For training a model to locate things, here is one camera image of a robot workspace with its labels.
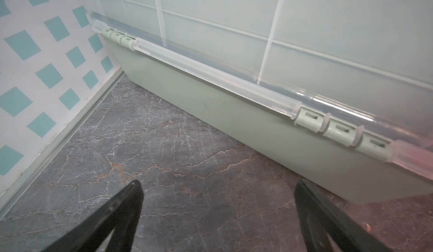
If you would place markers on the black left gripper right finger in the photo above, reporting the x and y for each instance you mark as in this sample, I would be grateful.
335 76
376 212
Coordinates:
321 222

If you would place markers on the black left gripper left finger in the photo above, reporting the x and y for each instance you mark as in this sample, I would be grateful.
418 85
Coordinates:
118 219

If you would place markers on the clear lidded storage box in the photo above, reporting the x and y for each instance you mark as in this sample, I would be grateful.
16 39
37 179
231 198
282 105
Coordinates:
338 91

